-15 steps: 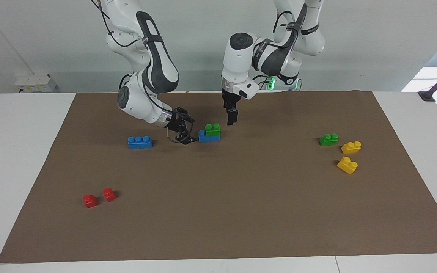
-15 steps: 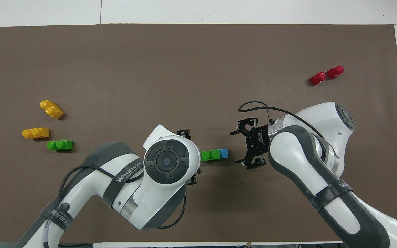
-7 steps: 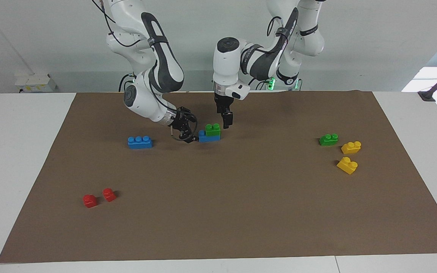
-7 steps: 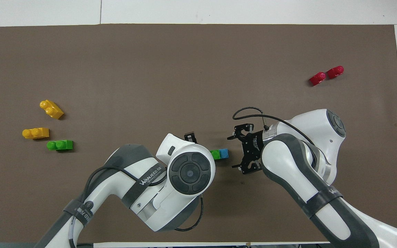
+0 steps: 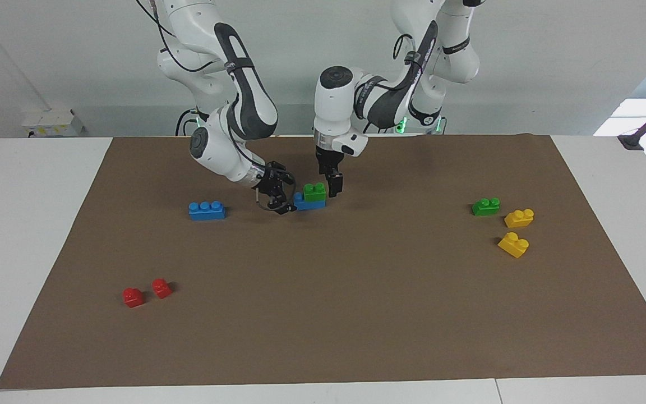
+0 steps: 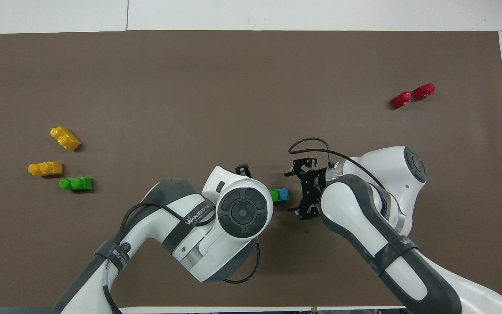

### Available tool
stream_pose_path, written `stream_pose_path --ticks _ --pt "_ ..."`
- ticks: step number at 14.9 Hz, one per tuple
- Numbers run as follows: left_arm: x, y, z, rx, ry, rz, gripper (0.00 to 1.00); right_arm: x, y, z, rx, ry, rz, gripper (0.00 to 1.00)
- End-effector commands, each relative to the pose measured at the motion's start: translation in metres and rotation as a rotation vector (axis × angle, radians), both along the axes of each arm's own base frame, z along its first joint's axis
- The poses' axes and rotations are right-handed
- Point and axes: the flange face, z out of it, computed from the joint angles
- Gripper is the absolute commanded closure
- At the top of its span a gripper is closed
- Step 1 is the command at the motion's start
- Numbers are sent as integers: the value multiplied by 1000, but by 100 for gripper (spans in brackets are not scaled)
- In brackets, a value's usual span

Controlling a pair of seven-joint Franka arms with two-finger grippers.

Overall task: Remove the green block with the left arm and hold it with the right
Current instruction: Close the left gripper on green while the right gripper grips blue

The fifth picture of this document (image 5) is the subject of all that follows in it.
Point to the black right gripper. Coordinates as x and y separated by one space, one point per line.
270 180

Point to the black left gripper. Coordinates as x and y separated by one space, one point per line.
327 160

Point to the green two-stud toy block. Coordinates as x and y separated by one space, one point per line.
315 192
485 207

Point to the blue three-stud toy block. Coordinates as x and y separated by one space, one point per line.
309 205
207 211

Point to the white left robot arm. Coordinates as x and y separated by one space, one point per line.
413 95

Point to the red one-stud toy block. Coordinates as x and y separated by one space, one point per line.
133 298
161 289

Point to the yellow two-stud toy block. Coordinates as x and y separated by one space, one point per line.
513 246
519 219

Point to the brown paper table mat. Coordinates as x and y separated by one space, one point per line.
323 303

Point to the white wall box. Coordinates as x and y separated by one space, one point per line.
51 123

